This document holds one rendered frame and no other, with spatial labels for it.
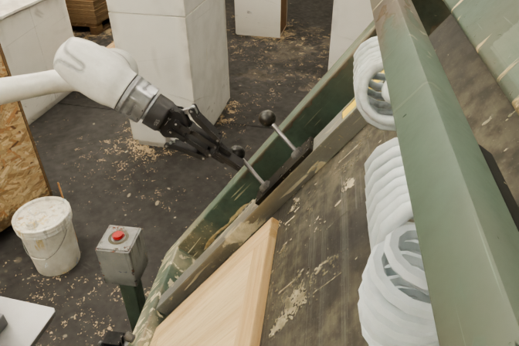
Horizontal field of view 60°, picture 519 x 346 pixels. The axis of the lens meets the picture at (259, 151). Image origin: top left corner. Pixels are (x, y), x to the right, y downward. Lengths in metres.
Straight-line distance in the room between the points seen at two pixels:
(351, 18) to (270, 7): 1.58
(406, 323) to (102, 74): 0.84
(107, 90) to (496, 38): 0.70
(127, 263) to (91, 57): 0.83
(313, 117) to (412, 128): 1.00
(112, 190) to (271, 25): 3.25
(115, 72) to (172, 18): 2.21
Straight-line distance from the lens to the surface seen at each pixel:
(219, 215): 1.42
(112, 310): 2.64
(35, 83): 1.15
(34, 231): 2.68
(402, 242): 0.20
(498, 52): 0.51
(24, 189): 3.16
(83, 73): 0.97
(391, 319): 0.19
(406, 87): 0.20
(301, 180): 0.98
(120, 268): 1.63
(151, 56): 3.33
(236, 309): 0.92
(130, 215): 3.13
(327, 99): 1.14
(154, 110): 0.97
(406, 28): 0.25
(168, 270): 1.51
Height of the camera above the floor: 2.02
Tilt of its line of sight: 34 degrees down
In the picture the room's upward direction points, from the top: 1 degrees counter-clockwise
